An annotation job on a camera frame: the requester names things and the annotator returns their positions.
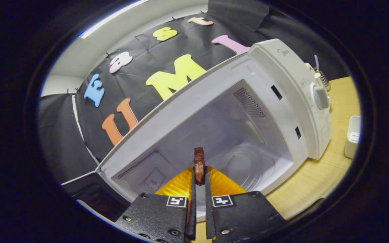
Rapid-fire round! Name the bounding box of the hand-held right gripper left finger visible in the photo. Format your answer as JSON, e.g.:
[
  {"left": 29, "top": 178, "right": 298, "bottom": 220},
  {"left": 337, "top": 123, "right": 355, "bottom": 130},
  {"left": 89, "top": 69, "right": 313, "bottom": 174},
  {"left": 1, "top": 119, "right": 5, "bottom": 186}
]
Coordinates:
[{"left": 115, "top": 165, "right": 197, "bottom": 242}]

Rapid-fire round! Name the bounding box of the reddish brown meat piece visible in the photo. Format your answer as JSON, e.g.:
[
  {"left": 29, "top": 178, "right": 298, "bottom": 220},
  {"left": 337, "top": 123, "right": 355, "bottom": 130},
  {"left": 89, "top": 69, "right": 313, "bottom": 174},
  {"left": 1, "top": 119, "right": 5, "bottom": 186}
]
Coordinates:
[{"left": 193, "top": 147, "right": 206, "bottom": 185}]

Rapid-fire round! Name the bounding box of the white toaster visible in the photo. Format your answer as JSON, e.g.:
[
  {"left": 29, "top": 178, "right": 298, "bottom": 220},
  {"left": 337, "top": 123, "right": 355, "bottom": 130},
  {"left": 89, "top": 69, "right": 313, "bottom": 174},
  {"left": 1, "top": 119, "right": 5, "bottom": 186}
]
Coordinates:
[{"left": 304, "top": 62, "right": 320, "bottom": 85}]

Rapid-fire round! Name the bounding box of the white microwave oven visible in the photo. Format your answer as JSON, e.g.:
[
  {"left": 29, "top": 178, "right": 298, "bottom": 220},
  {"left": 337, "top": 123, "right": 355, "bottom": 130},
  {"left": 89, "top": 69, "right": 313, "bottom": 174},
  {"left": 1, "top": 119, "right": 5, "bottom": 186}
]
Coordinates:
[{"left": 61, "top": 38, "right": 333, "bottom": 223}]

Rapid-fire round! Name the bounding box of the small glass cup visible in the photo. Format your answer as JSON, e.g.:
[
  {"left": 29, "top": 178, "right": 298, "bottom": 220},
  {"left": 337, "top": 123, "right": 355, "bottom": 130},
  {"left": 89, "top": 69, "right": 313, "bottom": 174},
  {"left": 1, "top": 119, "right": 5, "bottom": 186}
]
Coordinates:
[{"left": 318, "top": 69, "right": 331, "bottom": 92}]

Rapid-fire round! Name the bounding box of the small white rectangular dish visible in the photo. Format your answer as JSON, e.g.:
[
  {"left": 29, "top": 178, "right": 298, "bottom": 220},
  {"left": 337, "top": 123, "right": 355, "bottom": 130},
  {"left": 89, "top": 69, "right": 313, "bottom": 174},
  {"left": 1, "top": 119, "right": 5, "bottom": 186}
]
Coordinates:
[{"left": 344, "top": 115, "right": 362, "bottom": 159}]

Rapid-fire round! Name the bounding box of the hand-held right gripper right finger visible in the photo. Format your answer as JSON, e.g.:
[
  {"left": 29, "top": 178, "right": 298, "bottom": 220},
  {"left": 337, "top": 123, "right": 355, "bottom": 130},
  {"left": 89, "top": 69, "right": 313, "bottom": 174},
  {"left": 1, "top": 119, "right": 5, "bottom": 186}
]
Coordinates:
[{"left": 204, "top": 165, "right": 287, "bottom": 241}]

